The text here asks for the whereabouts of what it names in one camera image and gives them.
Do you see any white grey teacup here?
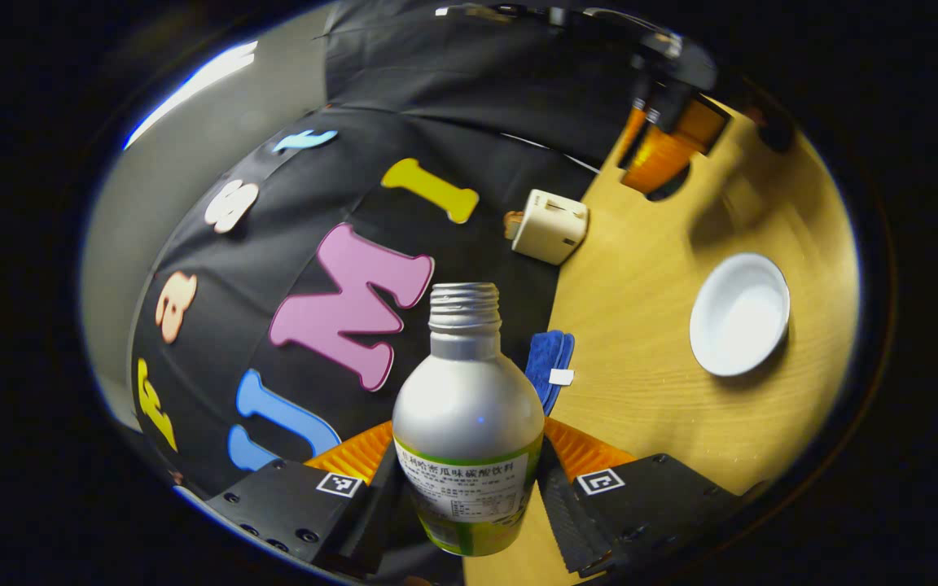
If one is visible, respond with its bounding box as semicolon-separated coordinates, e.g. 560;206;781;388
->
689;252;791;378

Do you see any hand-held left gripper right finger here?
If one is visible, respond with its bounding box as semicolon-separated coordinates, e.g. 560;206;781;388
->
538;417;751;579

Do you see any folded blue towel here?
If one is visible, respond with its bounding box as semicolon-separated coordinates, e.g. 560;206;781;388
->
524;330;576;416

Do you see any silver green-label water bottle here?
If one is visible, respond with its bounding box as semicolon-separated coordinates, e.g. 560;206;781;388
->
392;282;546;558

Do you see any thin white cable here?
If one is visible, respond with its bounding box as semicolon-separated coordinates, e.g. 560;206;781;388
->
502;133;602;174

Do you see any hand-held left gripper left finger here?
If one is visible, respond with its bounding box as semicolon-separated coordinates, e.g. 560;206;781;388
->
204;419;429;571

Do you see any cream white toaster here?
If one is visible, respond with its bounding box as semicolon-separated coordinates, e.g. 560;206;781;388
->
511;189;590;266

